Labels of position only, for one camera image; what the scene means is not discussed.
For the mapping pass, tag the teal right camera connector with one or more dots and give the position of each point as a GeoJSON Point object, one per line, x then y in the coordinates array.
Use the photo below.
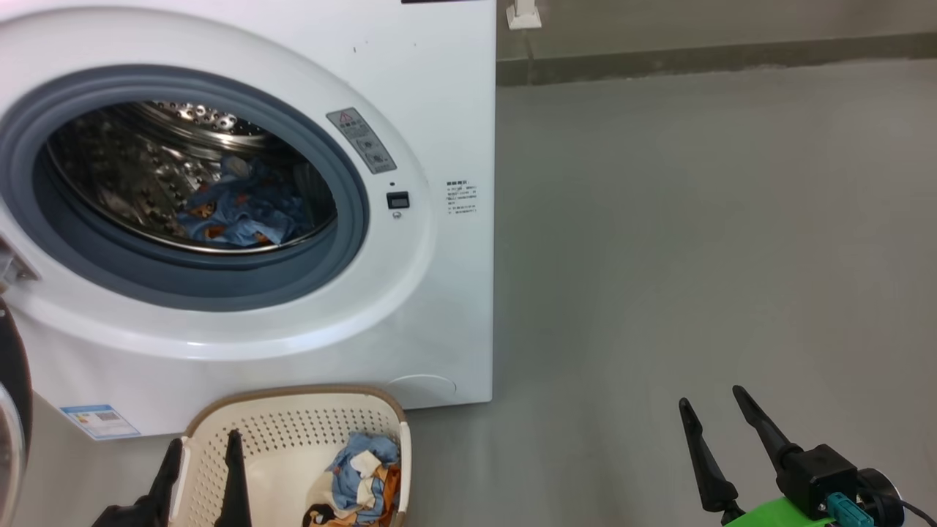
{"type": "Point", "coordinates": [849, 511]}

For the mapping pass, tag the blue orange white garment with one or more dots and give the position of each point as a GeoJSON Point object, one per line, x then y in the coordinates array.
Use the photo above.
{"type": "Point", "coordinates": [362, 476]}

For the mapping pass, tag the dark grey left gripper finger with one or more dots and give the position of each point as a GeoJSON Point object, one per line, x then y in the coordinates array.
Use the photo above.
{"type": "Point", "coordinates": [234, 490]}
{"type": "Point", "coordinates": [167, 483]}

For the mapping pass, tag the small printed text label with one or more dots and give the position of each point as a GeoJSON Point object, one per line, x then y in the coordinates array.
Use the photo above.
{"type": "Point", "coordinates": [461, 197]}

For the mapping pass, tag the washing machine door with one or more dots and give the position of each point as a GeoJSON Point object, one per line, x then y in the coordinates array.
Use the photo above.
{"type": "Point", "coordinates": [15, 380]}

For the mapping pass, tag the white metal frame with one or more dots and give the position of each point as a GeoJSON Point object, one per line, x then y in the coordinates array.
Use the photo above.
{"type": "Point", "coordinates": [523, 15]}

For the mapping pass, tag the blue white energy label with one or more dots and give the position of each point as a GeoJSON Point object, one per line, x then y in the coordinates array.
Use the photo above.
{"type": "Point", "coordinates": [99, 421]}

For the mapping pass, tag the white front-load washing machine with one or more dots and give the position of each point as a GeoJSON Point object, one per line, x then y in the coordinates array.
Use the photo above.
{"type": "Point", "coordinates": [439, 307]}

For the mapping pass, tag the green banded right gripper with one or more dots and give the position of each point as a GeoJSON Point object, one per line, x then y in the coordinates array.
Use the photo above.
{"type": "Point", "coordinates": [776, 516]}

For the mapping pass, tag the round white filter cover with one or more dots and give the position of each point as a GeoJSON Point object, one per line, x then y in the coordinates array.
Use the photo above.
{"type": "Point", "coordinates": [424, 388]}

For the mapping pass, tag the cream perforated laundry basket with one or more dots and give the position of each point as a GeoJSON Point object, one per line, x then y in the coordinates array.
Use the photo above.
{"type": "Point", "coordinates": [293, 424]}

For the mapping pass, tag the black door latch slot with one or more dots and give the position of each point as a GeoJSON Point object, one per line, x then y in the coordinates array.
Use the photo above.
{"type": "Point", "coordinates": [398, 200]}

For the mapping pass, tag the grey warning sticker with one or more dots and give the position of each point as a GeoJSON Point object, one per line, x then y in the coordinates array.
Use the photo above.
{"type": "Point", "coordinates": [361, 140]}

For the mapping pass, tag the blue garment with orange prints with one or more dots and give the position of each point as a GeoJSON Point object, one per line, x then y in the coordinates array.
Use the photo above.
{"type": "Point", "coordinates": [249, 205]}

